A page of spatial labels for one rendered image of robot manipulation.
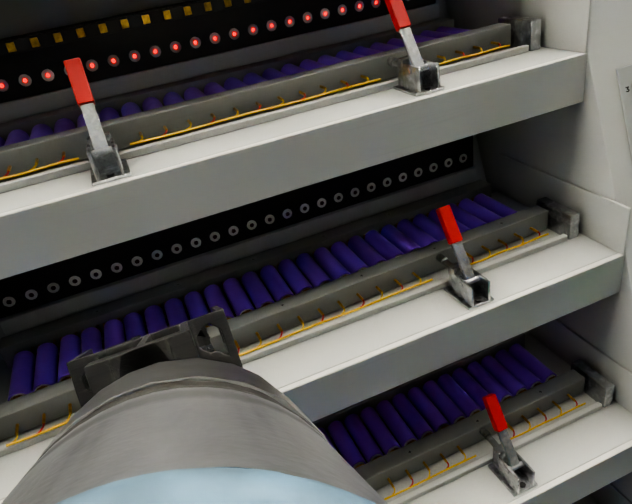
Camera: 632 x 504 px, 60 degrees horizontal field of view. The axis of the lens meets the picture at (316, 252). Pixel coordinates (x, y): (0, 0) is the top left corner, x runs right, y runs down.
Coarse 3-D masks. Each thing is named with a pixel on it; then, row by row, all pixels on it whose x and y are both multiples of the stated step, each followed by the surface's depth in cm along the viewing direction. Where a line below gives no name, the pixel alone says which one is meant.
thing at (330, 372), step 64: (512, 192) 66; (576, 192) 56; (576, 256) 54; (0, 320) 53; (320, 320) 52; (384, 320) 50; (448, 320) 49; (512, 320) 51; (0, 384) 51; (320, 384) 45; (384, 384) 48
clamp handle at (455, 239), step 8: (440, 208) 50; (448, 208) 50; (440, 216) 50; (448, 216) 50; (448, 224) 50; (456, 224) 50; (448, 232) 50; (456, 232) 50; (448, 240) 50; (456, 240) 50; (456, 248) 50; (456, 256) 50; (464, 256) 50; (464, 264) 50; (464, 272) 50; (472, 272) 50
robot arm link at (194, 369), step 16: (144, 368) 17; (160, 368) 16; (176, 368) 16; (192, 368) 16; (208, 368) 16; (224, 368) 17; (240, 368) 18; (112, 384) 17; (128, 384) 15; (144, 384) 14; (240, 384) 14; (256, 384) 15; (96, 400) 15; (112, 400) 14; (288, 400) 16; (80, 416) 14; (304, 416) 15; (64, 432) 13; (320, 432) 15
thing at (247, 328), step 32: (512, 224) 57; (544, 224) 58; (416, 256) 54; (448, 256) 55; (320, 288) 52; (352, 288) 52; (384, 288) 53; (256, 320) 49; (288, 320) 50; (64, 384) 45; (0, 416) 43; (32, 416) 44
